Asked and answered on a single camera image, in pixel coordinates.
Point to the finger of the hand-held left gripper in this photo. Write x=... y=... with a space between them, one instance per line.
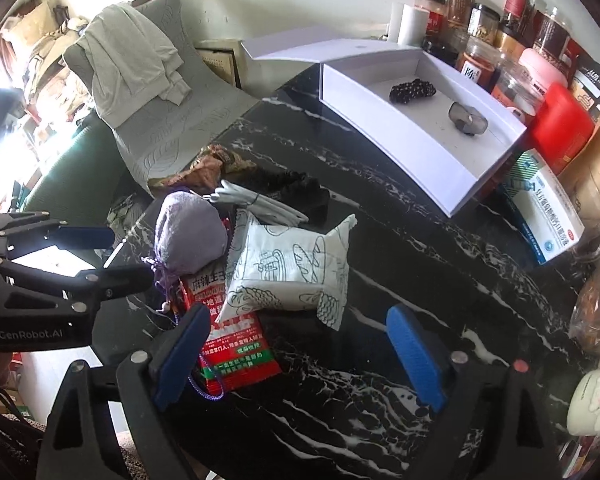
x=125 y=280
x=85 y=238

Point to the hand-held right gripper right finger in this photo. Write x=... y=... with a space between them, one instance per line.
x=415 y=357

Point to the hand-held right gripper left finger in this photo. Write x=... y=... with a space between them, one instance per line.
x=180 y=362

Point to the brown snack packet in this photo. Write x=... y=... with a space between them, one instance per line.
x=205 y=167

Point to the white printed tissue pack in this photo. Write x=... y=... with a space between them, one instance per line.
x=285 y=270

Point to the white lidded box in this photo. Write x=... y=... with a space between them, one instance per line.
x=430 y=140

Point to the red snack packet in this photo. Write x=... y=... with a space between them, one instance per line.
x=235 y=355

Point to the grey chair cushion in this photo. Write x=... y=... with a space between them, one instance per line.
x=180 y=125

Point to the white cartoon figure case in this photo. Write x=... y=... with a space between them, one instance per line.
x=592 y=400

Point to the clear plastic bag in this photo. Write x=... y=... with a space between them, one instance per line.
x=597 y=310

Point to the white green medicine box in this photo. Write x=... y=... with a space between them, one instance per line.
x=545 y=205

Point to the grey translucent case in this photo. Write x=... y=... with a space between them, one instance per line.
x=467 y=120

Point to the brown paper bag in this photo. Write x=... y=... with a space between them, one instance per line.
x=595 y=175

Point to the red plastic container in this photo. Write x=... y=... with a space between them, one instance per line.
x=560 y=130

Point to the large clear jar orange label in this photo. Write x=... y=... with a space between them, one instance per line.
x=515 y=95

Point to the clear jar orange contents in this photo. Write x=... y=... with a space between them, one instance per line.
x=476 y=62

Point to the small clear jar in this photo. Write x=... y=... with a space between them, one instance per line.
x=510 y=62

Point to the pink jar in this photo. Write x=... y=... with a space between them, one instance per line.
x=542 y=67

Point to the black snack bag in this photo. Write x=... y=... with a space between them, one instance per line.
x=597 y=85

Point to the yellow jar black lid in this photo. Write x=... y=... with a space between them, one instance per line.
x=509 y=40

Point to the white paper roll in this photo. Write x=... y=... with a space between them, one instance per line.
x=414 y=25

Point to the white ribbed panel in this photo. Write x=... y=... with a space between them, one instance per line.
x=395 y=20

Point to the black lid jar of slices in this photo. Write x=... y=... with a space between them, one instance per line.
x=482 y=25

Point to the black lid red label jar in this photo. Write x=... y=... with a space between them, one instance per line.
x=430 y=12

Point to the clear jar dark label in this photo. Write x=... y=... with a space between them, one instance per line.
x=550 y=37

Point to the clear jar brown label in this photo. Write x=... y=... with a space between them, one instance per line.
x=460 y=5

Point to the tall clear jar red label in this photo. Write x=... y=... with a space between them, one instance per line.
x=519 y=5

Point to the wooden picture frame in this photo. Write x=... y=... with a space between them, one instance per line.
x=222 y=62

